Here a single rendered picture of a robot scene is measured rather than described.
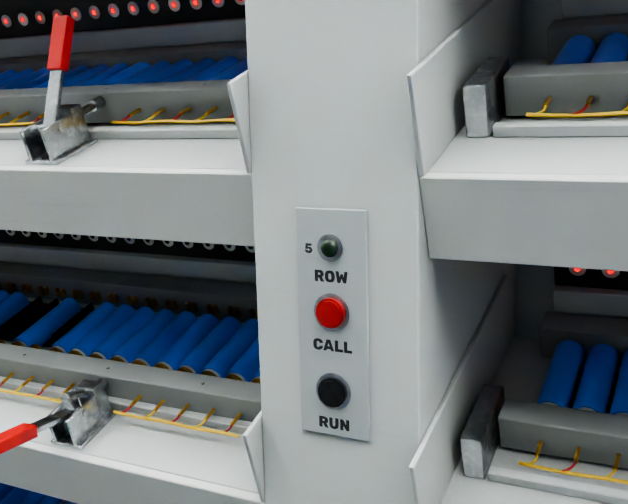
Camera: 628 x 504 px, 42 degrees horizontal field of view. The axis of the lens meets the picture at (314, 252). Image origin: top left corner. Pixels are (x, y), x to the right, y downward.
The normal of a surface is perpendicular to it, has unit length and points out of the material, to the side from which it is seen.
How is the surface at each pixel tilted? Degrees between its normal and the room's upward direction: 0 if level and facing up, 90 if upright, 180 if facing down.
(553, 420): 19
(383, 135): 90
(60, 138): 90
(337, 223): 90
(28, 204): 109
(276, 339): 90
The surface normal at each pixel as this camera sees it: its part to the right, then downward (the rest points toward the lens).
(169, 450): -0.18, -0.87
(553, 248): -0.43, 0.48
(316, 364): -0.46, 0.17
